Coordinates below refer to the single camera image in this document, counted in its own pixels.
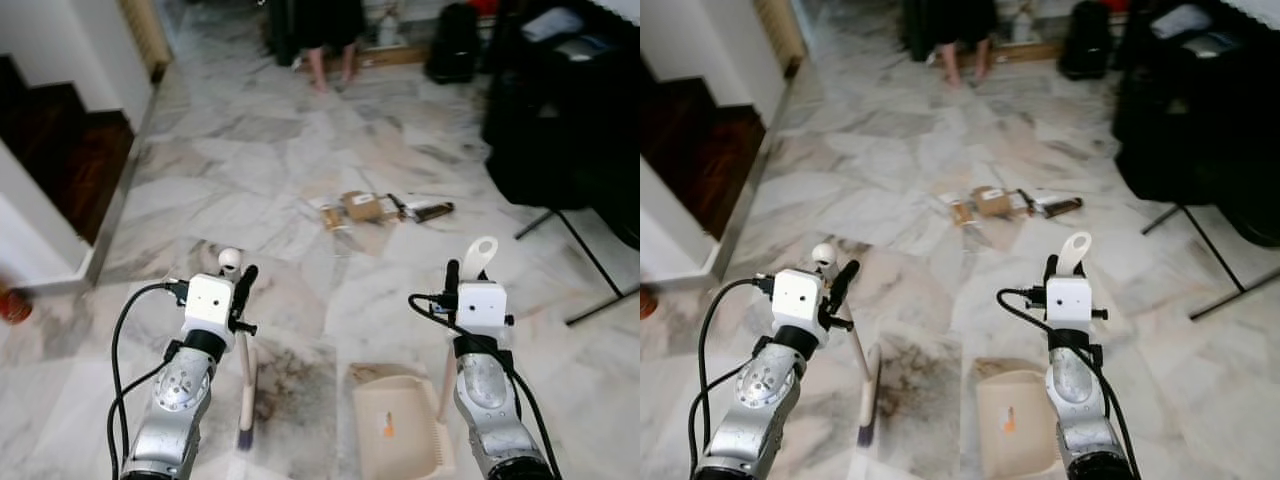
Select tall black bag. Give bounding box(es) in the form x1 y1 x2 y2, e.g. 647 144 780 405
900 0 936 61
262 0 301 67

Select black backpack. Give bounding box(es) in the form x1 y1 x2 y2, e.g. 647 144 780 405
425 3 481 85
1058 0 1113 81

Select cluttered shelf with wooden base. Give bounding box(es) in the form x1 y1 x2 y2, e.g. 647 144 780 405
355 0 431 71
995 0 1063 66

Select cream long handled dustpan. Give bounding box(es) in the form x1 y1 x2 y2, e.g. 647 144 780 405
975 231 1093 479
352 236 499 480

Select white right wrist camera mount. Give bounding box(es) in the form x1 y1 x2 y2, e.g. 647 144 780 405
1045 276 1094 331
455 283 511 336

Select cream handled broom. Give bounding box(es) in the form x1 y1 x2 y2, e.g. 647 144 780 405
217 247 261 453
810 242 885 449

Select black fabric covered chair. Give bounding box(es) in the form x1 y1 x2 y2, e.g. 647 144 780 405
1112 0 1280 249
482 0 641 251

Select person in black skirt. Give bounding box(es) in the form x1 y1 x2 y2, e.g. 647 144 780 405
930 0 999 89
295 0 366 93

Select grey folded cloth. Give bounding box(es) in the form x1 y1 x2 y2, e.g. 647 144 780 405
1150 5 1216 41
522 8 586 43

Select grey metal stand legs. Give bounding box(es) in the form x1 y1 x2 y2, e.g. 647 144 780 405
515 208 641 326
1143 205 1280 321

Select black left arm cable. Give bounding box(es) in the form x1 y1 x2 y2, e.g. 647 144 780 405
688 277 776 480
105 280 191 480

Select light wooden slatted door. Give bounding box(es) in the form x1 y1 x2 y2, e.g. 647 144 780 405
120 0 173 81
752 0 809 76

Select dark wooden staircase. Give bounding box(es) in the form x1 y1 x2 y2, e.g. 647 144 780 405
640 65 767 241
0 55 137 247

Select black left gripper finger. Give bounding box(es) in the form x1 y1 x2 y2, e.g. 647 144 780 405
827 260 861 309
233 264 259 315

